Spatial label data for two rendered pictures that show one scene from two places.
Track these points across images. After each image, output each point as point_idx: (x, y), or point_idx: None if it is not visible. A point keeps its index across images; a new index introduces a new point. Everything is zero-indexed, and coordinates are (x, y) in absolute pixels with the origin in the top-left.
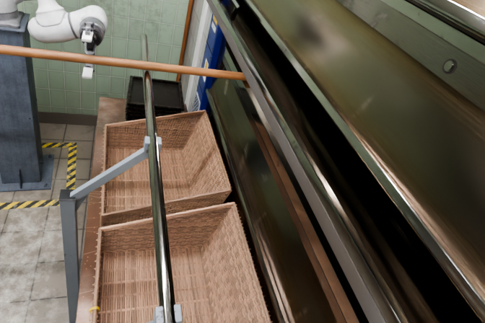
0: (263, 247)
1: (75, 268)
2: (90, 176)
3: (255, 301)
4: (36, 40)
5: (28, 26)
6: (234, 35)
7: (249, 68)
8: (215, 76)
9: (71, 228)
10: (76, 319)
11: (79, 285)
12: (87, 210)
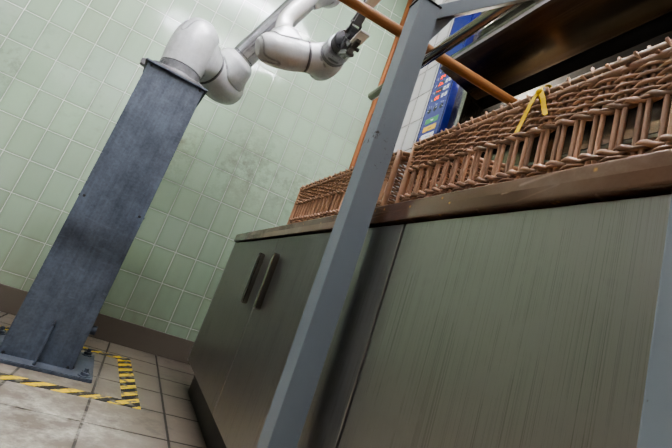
0: None
1: (376, 190)
2: (253, 270)
3: None
4: (263, 50)
5: (261, 34)
6: None
7: None
8: (496, 89)
9: (414, 68)
10: (453, 192)
11: (401, 202)
12: (318, 218)
